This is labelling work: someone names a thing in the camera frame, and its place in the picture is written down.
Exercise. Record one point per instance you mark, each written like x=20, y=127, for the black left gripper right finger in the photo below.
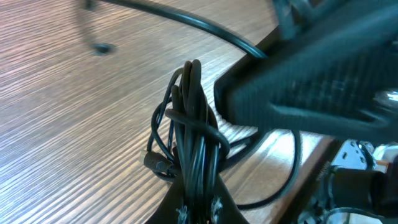
x=223, y=208

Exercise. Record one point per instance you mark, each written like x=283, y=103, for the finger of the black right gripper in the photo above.
x=331, y=68

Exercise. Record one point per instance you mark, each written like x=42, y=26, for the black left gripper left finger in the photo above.
x=172, y=209

